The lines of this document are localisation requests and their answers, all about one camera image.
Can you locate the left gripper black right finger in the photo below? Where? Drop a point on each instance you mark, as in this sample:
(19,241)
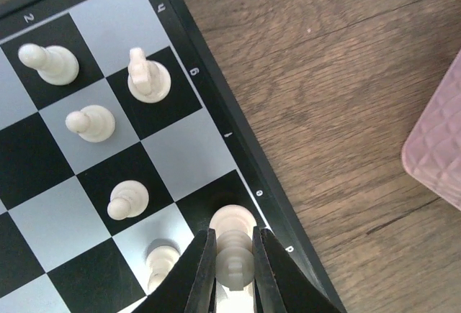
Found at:
(279,284)

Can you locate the black and silver chessboard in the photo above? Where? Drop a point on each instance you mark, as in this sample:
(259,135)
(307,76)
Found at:
(193,150)

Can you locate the pink embossed metal tin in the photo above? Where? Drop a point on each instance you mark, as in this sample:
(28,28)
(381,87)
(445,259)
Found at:
(431,152)

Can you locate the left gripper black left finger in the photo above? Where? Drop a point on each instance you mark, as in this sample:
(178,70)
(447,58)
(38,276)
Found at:
(190,285)

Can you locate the white chess knight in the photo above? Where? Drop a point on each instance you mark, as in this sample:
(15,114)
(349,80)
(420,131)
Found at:
(148,81)

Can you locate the white chess pawn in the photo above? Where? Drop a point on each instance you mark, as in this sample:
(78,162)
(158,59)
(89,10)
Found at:
(128,199)
(160,261)
(93,123)

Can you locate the white chess piece on board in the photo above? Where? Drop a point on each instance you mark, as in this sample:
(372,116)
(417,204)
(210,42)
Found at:
(55,64)

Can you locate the white chess queen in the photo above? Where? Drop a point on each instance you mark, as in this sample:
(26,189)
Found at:
(234,266)

